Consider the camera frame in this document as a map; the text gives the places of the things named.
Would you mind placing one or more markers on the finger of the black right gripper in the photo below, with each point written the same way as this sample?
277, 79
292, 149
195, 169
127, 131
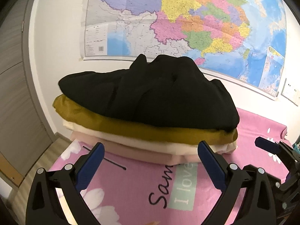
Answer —
287, 196
287, 155

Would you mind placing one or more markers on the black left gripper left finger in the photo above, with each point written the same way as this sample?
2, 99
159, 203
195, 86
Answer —
43, 206

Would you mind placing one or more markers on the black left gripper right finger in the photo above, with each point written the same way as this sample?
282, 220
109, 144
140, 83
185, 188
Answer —
229, 179

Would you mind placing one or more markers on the black large garment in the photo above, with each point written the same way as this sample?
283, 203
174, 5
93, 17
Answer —
166, 92

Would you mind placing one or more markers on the teal plastic basket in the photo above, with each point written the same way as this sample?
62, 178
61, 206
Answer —
296, 147

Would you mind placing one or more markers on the cream folded garment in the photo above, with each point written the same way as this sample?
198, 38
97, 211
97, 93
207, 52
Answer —
164, 147

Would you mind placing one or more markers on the grey wardrobe door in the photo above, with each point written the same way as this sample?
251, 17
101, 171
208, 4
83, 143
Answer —
25, 132

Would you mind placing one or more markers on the pink bed sheet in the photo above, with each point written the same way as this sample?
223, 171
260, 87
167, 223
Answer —
127, 191

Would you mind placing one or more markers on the light pink folded garment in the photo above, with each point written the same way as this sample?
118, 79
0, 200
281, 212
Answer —
135, 153

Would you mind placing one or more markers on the olive brown folded garment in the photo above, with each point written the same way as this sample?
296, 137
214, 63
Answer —
80, 119

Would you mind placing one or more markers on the white wall socket panel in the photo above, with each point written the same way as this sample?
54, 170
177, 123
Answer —
290, 91

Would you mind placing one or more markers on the colourful wall map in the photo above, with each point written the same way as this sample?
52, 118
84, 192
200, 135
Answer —
242, 41

